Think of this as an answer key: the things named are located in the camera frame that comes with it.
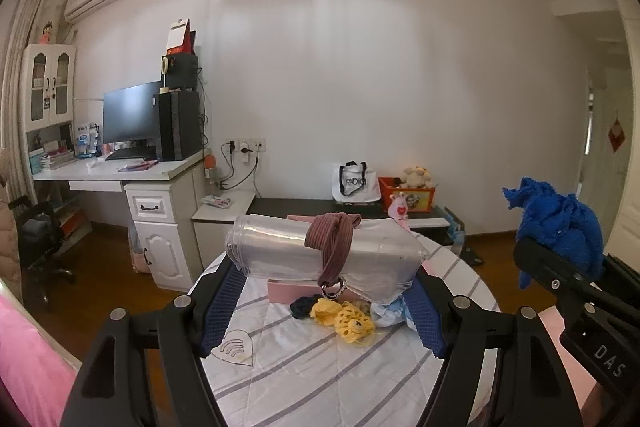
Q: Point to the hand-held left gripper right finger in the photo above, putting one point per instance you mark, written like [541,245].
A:
[425,322]

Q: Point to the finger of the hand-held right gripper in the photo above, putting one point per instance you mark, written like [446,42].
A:
[620,282]
[555,283]

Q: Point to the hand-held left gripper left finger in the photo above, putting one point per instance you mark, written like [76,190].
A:
[220,317]

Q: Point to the light blue printed cloth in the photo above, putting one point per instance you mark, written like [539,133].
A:
[390,314]

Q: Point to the blue knitted cloth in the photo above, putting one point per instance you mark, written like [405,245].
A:
[560,217]

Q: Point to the pink cardboard box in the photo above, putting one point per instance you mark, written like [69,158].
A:
[285,291]

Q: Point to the yellow crochet toy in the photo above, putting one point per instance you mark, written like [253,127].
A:
[350,322]

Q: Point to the clear plastic bottle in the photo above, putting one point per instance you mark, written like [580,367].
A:
[270,247]

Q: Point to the clear heart-shaped plastic tag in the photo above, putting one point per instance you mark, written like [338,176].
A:
[235,347]

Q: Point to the dark floor scale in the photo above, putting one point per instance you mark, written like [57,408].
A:
[469,257]

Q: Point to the dark navy knit piece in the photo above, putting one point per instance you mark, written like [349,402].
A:
[302,308]

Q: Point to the white side cabinet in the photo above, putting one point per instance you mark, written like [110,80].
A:
[212,232]

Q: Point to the blue packaged box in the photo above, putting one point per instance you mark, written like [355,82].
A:
[455,227]

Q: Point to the white drawer cabinet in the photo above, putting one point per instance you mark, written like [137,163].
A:
[165,232]

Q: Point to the round striped table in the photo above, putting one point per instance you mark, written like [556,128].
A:
[300,382]

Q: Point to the white door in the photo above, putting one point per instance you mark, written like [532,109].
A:
[607,177]

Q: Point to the pink printed packet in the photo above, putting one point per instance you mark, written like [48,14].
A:
[216,202]

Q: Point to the orange toy box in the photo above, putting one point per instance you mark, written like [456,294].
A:
[420,199]

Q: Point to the black-topped TV stand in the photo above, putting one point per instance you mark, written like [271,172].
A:
[290,206]

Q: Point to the beige plush toy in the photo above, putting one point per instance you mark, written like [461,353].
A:
[415,177]

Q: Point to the red door decoration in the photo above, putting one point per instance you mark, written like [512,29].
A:
[616,136]

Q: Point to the orange water bottle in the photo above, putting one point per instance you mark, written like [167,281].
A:
[211,164]

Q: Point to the white tote bag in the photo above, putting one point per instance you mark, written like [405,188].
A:
[355,184]

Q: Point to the pink flat item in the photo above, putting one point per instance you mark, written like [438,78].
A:
[137,166]

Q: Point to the white wardrobe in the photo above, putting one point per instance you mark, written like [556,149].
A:
[625,107]

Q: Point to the black keyboard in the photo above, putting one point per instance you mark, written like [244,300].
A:
[130,154]

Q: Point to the black computer tower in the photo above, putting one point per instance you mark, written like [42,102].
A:
[182,127]

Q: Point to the white desk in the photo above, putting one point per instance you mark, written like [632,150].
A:
[90,172]

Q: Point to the pink cloth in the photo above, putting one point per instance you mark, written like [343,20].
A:
[30,367]

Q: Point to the black office chair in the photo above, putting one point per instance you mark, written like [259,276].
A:
[40,232]

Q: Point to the black computer monitor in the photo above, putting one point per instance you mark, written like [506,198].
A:
[130,117]

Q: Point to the blue and white box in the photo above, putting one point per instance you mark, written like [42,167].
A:
[87,139]

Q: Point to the stack of books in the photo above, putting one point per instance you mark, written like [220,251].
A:
[57,161]

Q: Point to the black speaker box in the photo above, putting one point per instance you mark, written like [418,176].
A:
[182,72]

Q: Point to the red and white calendar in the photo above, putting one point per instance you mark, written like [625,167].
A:
[177,37]

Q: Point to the white hutch cabinet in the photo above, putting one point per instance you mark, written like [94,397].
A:
[47,87]

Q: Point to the beige curtain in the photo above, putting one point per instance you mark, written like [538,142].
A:
[25,57]

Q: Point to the pink doll figurine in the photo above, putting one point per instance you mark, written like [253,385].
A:
[47,33]

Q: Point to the white bed frame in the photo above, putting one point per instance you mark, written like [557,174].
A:
[45,327]

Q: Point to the white wall socket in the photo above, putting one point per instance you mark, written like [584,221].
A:
[257,144]

